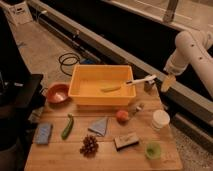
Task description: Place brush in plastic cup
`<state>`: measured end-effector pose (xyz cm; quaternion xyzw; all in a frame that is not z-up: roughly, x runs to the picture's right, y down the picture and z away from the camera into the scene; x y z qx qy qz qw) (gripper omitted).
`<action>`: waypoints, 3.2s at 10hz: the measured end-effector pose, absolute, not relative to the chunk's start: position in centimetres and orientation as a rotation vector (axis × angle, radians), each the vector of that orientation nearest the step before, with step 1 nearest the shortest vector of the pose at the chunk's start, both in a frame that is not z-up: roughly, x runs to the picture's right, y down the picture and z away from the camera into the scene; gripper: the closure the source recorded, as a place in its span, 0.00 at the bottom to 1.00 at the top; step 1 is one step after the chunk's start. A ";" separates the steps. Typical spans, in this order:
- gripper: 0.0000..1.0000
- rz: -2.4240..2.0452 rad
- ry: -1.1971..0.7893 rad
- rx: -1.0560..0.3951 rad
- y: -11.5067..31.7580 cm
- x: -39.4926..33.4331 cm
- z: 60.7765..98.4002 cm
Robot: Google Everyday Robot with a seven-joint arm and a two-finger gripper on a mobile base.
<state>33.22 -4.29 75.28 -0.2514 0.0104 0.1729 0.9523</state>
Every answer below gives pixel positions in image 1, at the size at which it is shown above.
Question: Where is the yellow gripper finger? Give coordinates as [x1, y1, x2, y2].
[161, 74, 176, 92]

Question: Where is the white dish brush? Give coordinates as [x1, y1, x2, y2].
[125, 75, 157, 85]

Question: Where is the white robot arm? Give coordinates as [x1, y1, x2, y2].
[164, 30, 213, 98]

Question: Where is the green plastic cup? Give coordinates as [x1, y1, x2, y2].
[145, 142, 161, 159]

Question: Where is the orange peach fruit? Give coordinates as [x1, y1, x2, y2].
[116, 110, 129, 122]

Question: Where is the yellow banana in tub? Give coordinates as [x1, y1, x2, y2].
[101, 86, 121, 93]

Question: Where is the yellow plastic tub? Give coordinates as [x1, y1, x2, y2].
[68, 65, 136, 106]

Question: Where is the brown rectangular block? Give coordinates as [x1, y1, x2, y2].
[114, 132, 139, 151]

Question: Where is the blue triangular cloth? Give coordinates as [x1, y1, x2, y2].
[88, 117, 108, 136]

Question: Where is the bunch of dark grapes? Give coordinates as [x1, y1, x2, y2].
[80, 135, 99, 156]

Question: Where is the green cucumber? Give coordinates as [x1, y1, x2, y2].
[61, 114, 74, 140]

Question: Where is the red bowl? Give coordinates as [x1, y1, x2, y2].
[46, 83, 68, 104]

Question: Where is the blue sponge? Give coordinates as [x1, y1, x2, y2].
[35, 123, 52, 145]

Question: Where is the white box on floor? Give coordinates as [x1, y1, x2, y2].
[7, 1, 33, 26]

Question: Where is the black coiled cable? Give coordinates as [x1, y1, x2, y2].
[58, 52, 82, 77]

